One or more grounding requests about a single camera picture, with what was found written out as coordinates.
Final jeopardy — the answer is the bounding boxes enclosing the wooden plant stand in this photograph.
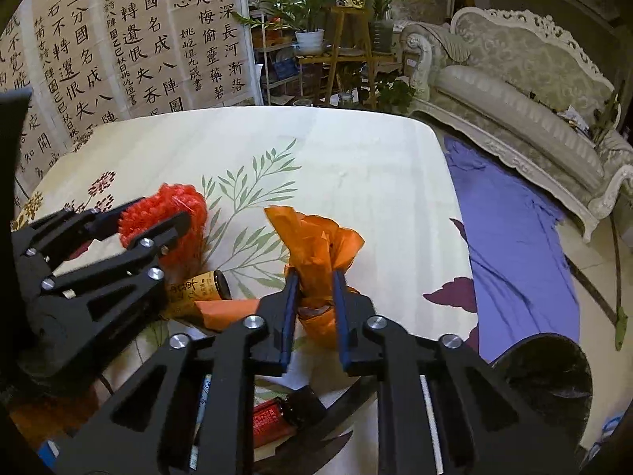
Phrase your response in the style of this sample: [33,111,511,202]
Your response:
[297,5,402,110]

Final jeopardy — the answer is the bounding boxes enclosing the red printed packet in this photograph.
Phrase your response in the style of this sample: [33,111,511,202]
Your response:
[252,398,298,448]

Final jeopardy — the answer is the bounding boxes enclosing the floral bedsheet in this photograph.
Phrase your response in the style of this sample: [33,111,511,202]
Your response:
[10,106,490,475]

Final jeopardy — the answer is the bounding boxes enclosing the orange plastic bag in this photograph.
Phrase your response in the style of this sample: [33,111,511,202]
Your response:
[263,205,366,350]

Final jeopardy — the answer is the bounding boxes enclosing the red mesh net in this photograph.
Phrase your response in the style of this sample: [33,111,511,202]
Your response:
[118,183,208,270]

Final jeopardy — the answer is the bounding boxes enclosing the low bushy plant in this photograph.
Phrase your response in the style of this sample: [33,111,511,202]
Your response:
[376,76,417,114]

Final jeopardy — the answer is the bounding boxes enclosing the white flower pot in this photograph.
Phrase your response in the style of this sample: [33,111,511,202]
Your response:
[295,28,326,55]

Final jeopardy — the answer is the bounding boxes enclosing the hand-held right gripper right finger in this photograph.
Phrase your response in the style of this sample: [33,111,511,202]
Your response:
[332,270,580,475]

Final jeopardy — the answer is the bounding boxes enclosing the small black box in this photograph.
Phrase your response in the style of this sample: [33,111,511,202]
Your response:
[282,385,328,431]

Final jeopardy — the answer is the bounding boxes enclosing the purple cloth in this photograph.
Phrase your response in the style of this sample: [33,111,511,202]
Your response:
[442,136,582,364]

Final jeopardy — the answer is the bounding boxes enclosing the calligraphy wall hanging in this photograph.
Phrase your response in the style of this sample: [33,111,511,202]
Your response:
[0,0,259,219]

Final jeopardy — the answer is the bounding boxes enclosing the black trash bin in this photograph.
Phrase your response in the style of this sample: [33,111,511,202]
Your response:
[487,334,594,461]

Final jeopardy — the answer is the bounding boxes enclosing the ornate cream sofa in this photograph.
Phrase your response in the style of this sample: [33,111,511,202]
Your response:
[398,7,633,243]

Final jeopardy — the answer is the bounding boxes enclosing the yellow cylindrical can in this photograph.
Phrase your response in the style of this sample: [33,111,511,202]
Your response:
[161,270,232,320]

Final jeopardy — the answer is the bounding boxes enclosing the metal shelf rack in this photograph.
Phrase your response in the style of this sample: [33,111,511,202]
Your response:
[250,7,308,107]

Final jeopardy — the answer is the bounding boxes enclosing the pile of papers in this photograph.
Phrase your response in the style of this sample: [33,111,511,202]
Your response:
[558,105,593,135]

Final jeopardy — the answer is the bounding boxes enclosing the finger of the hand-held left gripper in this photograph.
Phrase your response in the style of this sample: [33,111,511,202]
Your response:
[42,211,195,323]
[12,197,147,272]

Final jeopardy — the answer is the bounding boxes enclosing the leafy plant in white pot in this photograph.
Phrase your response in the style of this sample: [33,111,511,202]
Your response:
[232,0,339,38]

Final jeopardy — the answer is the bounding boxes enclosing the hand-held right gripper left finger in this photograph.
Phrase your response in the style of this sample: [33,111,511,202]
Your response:
[54,267,300,475]

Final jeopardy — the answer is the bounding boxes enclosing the orange packet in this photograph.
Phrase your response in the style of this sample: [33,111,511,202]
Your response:
[194,298,263,332]

